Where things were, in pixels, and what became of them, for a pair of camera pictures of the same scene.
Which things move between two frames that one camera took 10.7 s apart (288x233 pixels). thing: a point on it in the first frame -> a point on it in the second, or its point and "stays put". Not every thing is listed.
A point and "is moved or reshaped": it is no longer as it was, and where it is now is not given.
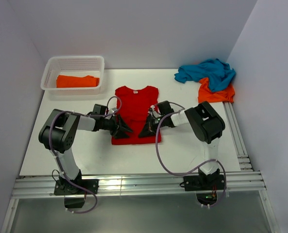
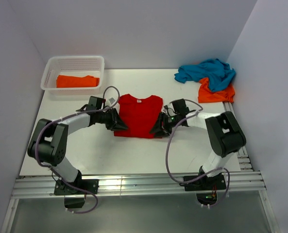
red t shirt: [135, 105] is moved or reshaped
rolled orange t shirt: [66, 81] stays put
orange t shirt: [206, 94] stays put
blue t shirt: [217, 74] stays put
